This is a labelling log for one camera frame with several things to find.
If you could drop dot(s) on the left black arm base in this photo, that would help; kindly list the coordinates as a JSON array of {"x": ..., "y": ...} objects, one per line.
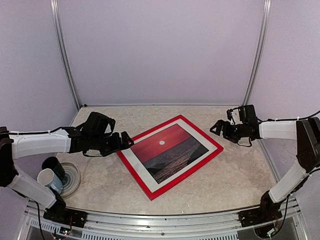
[{"x": 66, "y": 216}]

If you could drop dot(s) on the aluminium post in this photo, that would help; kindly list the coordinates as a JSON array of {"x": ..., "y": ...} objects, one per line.
[
  {"x": 259, "y": 51},
  {"x": 54, "y": 5}
]

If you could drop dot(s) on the right aluminium post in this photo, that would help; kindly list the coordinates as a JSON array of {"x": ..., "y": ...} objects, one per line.
[{"x": 259, "y": 51}]

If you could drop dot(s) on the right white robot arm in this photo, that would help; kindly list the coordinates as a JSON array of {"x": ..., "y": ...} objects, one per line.
[{"x": 305, "y": 132}]

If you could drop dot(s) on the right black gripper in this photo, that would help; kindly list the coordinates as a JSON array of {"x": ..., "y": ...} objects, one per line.
[{"x": 226, "y": 133}]

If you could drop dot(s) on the front aluminium rail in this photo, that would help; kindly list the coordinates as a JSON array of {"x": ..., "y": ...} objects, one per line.
[{"x": 221, "y": 225}]

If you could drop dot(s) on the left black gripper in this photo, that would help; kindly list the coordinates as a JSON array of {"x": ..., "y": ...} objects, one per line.
[{"x": 117, "y": 145}]

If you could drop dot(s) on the clear tape roll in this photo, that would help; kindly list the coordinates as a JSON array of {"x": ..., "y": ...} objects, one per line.
[{"x": 71, "y": 180}]

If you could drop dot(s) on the left aluminium post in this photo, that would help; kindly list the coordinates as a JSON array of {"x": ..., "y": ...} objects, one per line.
[{"x": 54, "y": 5}]

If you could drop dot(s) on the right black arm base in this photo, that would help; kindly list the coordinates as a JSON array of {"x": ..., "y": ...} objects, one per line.
[{"x": 267, "y": 211}]

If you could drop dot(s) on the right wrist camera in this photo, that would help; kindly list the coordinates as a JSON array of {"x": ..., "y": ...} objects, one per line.
[{"x": 233, "y": 116}]

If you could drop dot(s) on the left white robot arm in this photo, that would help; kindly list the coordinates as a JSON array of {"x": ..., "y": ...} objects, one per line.
[{"x": 16, "y": 144}]

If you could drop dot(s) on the red wooden picture frame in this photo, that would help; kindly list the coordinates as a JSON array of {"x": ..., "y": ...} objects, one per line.
[{"x": 155, "y": 195}]

